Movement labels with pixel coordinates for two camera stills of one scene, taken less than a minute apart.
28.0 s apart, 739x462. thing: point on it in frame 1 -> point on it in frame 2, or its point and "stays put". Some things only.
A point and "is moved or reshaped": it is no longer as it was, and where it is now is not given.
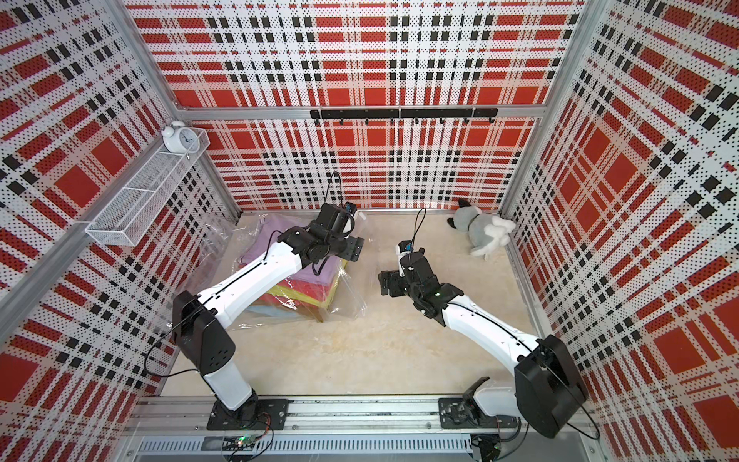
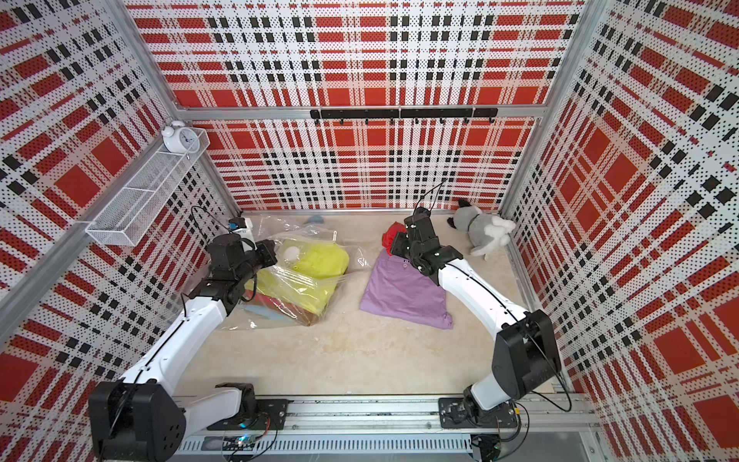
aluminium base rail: (344, 429) stays put
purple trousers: (267, 231) -> (393, 286)
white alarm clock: (180, 140) stays put
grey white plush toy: (486, 232) stays put
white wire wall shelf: (127, 218) stays put
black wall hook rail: (416, 114) stays put
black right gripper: (395, 275) -> (397, 246)
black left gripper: (353, 249) -> (265, 247)
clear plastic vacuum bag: (330, 290) is moved or reshaped
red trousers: (271, 298) -> (389, 238)
